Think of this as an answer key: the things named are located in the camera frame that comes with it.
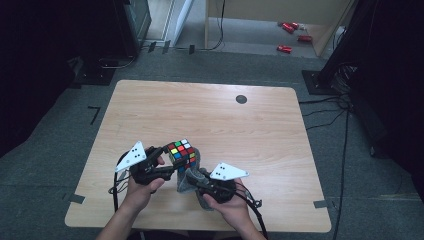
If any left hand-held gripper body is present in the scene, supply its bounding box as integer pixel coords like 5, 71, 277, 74
114, 140, 165, 186

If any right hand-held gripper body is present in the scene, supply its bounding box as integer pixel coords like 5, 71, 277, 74
199, 162, 250, 204

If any grey fluffy cloth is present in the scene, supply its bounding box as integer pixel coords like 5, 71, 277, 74
175, 148, 215, 212

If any multicoloured puzzle cube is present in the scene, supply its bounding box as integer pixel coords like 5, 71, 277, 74
165, 138, 198, 174

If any person's left hand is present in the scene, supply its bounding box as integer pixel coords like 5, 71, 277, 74
121, 155, 166, 215

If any person's right hand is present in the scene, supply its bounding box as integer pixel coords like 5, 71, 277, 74
202, 179, 251, 230

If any black flat stand base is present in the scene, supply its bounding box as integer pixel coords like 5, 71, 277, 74
73, 59, 116, 87

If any black metal stand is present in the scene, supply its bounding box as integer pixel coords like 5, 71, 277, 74
301, 0, 368, 97

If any black cabinet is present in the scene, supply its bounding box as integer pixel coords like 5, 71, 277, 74
113, 0, 153, 58

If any white board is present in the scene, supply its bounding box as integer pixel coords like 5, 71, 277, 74
173, 0, 195, 46

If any black curtain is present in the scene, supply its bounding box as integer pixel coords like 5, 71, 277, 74
0, 0, 116, 160
349, 0, 424, 201

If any left hand-held gripper black cable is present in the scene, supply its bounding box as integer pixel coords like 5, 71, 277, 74
107, 156, 135, 215

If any hand-held gripper black cable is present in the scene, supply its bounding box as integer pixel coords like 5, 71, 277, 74
233, 184, 270, 240
107, 156, 135, 215

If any right hand-held gripper black cable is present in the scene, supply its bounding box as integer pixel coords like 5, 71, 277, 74
233, 184, 270, 240

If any long black floor cable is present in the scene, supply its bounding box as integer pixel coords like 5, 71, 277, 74
332, 106, 352, 240

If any short black floor cable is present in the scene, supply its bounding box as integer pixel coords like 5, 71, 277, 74
298, 95, 350, 105

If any hanging black cable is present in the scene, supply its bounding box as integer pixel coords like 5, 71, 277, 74
199, 0, 226, 52

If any bundle of black cables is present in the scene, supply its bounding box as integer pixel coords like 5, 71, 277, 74
333, 63, 359, 95

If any light wooden desk frame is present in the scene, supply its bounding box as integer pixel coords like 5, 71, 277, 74
204, 0, 356, 58

